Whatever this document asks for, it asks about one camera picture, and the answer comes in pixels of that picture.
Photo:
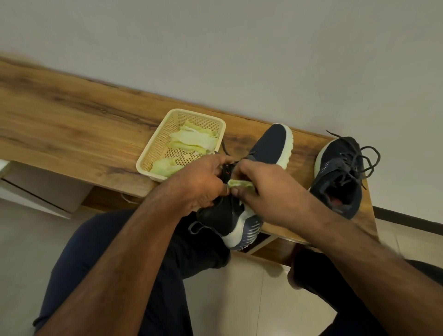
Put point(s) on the person's right forearm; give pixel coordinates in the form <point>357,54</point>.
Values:
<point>380,277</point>

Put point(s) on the person's right hand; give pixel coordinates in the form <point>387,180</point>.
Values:
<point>280,197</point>

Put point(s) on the dark sneaker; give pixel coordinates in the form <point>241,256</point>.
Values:
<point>273,142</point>
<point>335,155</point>

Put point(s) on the cream plastic mesh basket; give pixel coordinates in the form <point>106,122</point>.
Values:
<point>155,152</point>

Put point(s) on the dark baseboard strip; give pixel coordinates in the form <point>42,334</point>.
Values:
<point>408,219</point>

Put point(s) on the grey shoelace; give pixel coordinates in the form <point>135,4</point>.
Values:
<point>360,164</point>
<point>226,150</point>

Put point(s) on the person's left forearm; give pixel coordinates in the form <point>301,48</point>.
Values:
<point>114,270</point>

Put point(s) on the person's left hand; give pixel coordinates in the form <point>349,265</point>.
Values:
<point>197,183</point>

